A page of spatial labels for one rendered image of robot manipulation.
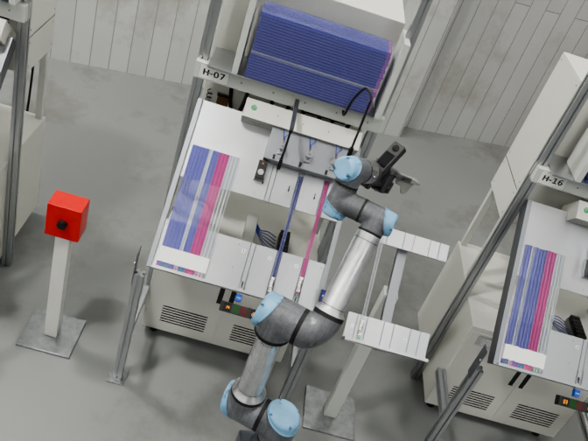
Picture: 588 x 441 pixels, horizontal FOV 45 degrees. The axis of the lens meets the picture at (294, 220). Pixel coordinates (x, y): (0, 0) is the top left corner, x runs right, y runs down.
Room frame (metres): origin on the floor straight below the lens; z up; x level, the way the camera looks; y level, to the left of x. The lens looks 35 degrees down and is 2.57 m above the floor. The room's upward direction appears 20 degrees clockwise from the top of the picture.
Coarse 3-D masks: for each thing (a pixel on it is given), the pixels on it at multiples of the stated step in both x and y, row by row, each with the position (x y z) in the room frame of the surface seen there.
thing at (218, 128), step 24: (216, 120) 2.50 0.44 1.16; (240, 120) 2.53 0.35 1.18; (192, 144) 2.40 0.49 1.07; (216, 144) 2.43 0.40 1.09; (240, 144) 2.46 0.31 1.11; (264, 144) 2.50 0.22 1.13; (240, 168) 2.40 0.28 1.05; (288, 168) 2.46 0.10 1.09; (240, 192) 2.33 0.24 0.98; (264, 192) 2.36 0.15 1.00; (288, 192) 2.39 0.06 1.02; (312, 192) 2.43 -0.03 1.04
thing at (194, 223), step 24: (192, 168) 2.33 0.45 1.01; (216, 168) 2.36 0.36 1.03; (192, 192) 2.26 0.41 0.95; (216, 192) 2.29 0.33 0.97; (192, 216) 2.20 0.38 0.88; (216, 216) 2.23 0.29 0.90; (168, 240) 2.11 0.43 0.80; (192, 240) 2.14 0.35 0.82; (168, 264) 2.05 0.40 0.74; (192, 264) 2.08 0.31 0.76
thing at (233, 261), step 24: (216, 240) 2.18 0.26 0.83; (240, 240) 2.21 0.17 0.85; (216, 264) 2.11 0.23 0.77; (240, 264) 2.14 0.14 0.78; (264, 264) 2.17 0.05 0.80; (288, 264) 2.20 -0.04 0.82; (312, 264) 2.23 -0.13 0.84; (240, 288) 2.08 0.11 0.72; (264, 288) 2.11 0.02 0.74; (288, 288) 2.14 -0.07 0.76; (312, 288) 2.17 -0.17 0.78
